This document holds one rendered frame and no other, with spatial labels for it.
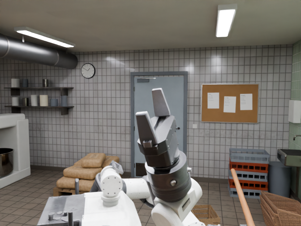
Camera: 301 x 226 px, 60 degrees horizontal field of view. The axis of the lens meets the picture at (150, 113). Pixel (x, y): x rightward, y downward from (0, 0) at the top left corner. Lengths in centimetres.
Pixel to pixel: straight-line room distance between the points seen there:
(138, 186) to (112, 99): 437
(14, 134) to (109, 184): 510
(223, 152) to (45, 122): 386
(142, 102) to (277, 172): 272
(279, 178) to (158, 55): 306
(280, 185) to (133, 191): 392
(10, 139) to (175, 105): 335
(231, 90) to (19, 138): 424
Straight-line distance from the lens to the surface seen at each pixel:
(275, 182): 489
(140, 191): 119
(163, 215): 58
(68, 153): 608
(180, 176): 53
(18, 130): 582
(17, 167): 597
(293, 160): 419
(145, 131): 45
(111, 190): 84
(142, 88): 524
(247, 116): 514
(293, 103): 473
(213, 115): 510
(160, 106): 54
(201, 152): 523
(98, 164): 466
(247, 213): 137
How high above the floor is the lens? 177
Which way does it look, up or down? 5 degrees down
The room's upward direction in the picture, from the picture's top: straight up
